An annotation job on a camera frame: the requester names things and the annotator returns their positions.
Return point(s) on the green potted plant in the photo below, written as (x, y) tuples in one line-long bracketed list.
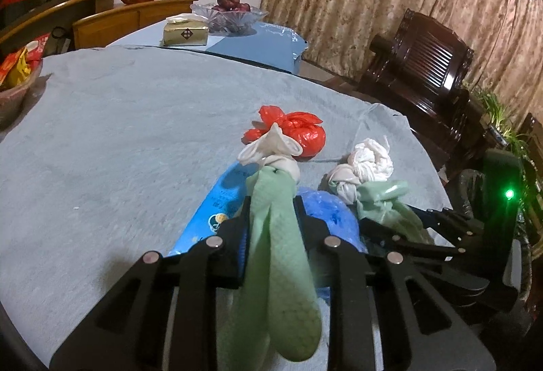
[(494, 108)]

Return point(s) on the yellow snack packet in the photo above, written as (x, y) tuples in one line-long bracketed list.
[(19, 72)]

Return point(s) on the white knotted plastic bag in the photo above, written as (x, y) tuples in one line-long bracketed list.
[(382, 193)]

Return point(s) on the green white rubber glove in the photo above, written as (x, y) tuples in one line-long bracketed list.
[(275, 248)]

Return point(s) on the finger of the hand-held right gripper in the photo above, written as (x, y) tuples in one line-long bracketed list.
[(454, 229), (424, 249)]

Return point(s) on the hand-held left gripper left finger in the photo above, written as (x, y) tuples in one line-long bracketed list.
[(231, 256)]

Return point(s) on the wooden cabinet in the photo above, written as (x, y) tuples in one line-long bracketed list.
[(114, 21)]

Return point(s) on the glass fruit bowl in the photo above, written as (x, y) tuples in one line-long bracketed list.
[(229, 21)]

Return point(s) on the light blue plastic bag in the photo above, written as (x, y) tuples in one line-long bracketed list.
[(335, 214)]

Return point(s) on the dark wooden armchair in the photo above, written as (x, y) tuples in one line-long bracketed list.
[(428, 69), (532, 129)]

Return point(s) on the knotted red plastic bag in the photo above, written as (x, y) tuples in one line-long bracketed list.
[(305, 133)]

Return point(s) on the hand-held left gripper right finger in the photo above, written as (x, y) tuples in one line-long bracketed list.
[(316, 256)]

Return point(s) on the tissue box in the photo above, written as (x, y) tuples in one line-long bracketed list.
[(182, 36)]

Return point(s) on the blue tablecloth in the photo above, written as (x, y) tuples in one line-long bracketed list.
[(254, 44)]

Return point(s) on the grey blue table blanket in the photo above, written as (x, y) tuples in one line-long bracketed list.
[(127, 142)]

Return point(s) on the trash bin with black liner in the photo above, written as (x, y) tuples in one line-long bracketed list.
[(468, 188)]

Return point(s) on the dark wooden side table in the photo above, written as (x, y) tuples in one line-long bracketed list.
[(471, 125)]

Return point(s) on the red white snack packet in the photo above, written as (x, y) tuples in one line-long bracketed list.
[(40, 46)]

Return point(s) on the snack bowl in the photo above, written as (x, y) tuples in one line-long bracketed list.
[(17, 99)]

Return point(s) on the blue white plant pot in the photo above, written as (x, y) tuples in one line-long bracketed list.
[(498, 138)]

